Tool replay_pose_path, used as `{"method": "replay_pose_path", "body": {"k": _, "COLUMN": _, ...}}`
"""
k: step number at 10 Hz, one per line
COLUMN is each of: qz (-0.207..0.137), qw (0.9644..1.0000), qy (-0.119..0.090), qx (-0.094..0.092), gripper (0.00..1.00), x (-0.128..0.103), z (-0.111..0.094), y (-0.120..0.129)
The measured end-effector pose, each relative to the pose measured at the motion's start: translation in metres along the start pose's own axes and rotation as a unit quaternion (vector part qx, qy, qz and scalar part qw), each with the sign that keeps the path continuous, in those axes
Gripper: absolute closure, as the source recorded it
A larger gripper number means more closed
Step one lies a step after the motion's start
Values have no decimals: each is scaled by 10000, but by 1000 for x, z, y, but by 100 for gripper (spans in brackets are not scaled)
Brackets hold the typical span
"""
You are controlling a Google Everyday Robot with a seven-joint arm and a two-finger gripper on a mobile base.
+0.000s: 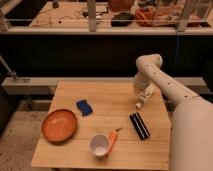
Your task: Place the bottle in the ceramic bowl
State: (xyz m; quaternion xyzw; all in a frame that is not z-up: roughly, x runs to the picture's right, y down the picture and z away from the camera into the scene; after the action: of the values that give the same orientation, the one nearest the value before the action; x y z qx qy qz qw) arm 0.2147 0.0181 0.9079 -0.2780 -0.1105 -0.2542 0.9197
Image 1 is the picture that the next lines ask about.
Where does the grey metal rail beam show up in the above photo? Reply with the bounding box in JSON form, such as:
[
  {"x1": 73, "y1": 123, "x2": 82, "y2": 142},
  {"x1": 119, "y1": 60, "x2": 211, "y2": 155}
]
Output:
[{"x1": 0, "y1": 77, "x2": 213, "y2": 95}]

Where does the wooden table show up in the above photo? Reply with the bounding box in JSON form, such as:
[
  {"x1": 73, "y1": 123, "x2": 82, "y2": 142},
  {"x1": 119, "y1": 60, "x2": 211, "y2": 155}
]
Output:
[{"x1": 31, "y1": 82, "x2": 170, "y2": 171}]

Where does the orange ceramic bowl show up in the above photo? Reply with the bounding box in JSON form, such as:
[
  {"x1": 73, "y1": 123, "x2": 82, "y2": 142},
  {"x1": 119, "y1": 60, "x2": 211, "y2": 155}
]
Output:
[{"x1": 42, "y1": 109, "x2": 77, "y2": 143}]

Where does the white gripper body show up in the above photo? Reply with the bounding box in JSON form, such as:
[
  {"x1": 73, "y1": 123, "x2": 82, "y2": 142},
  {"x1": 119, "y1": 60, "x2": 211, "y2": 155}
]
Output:
[{"x1": 134, "y1": 85, "x2": 154, "y2": 109}]

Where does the black object on bench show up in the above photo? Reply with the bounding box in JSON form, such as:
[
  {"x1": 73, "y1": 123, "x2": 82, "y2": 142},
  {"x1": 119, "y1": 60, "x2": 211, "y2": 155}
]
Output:
[{"x1": 111, "y1": 12, "x2": 134, "y2": 27}]

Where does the white mug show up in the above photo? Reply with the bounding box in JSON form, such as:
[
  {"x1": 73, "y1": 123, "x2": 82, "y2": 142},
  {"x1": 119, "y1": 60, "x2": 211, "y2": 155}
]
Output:
[{"x1": 89, "y1": 134, "x2": 109, "y2": 159}]

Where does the background workbench with clutter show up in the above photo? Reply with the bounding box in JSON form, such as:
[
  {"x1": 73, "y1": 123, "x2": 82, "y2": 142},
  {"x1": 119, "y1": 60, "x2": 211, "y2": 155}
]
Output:
[{"x1": 0, "y1": 0, "x2": 213, "y2": 35}]

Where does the orange toy carrot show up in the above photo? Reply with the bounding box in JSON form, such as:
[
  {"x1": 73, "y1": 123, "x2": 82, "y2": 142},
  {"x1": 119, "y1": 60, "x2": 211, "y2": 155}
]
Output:
[{"x1": 107, "y1": 128, "x2": 121, "y2": 157}]

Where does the blue cable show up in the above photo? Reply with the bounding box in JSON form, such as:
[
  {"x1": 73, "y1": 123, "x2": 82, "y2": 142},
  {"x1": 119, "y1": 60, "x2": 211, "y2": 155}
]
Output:
[{"x1": 173, "y1": 33, "x2": 180, "y2": 78}]

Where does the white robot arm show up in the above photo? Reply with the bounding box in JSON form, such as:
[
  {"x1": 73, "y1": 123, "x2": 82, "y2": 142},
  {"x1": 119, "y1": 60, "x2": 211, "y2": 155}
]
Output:
[{"x1": 134, "y1": 54, "x2": 213, "y2": 171}]

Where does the small blue bottle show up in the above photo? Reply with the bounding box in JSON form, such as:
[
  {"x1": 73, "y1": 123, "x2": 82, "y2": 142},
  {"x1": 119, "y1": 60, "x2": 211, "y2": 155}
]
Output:
[{"x1": 76, "y1": 99, "x2": 93, "y2": 116}]

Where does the orange box on bench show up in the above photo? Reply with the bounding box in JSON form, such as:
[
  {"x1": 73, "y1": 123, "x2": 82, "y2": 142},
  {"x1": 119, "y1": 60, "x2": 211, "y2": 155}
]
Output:
[{"x1": 135, "y1": 6, "x2": 173, "y2": 27}]

